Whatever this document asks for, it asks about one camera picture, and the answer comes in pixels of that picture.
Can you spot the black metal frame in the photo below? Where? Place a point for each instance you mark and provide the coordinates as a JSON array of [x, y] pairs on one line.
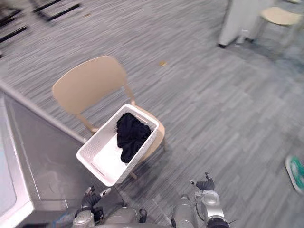
[[31, 16]]

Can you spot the beige round stool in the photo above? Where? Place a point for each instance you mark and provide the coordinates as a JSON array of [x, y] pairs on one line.
[[278, 20]]

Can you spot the black clothing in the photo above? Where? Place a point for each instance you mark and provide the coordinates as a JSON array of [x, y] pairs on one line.
[[132, 136]]

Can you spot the person's green shoe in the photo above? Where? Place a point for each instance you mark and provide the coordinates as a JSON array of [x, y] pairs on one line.
[[295, 173]]

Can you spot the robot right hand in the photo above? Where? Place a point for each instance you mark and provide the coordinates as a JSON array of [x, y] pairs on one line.
[[206, 184]]

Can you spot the white washing machine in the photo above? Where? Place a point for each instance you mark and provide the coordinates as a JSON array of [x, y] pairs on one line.
[[28, 166]]

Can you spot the white cabinet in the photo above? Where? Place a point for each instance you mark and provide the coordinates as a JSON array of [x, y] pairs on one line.
[[240, 20]]

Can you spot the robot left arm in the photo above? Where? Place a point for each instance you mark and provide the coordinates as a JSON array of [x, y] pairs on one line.
[[83, 217]]

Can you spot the robot silver legs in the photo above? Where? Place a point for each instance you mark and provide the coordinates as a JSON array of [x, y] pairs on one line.
[[152, 215]]

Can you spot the beige plastic chair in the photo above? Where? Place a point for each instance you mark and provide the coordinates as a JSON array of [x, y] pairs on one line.
[[99, 95]]

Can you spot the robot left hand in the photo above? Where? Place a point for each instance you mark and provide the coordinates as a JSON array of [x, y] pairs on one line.
[[89, 199]]

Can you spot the white plastic laundry basket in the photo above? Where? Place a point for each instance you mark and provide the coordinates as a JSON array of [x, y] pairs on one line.
[[118, 144]]

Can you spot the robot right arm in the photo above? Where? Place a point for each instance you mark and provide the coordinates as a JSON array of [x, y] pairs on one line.
[[212, 209]]

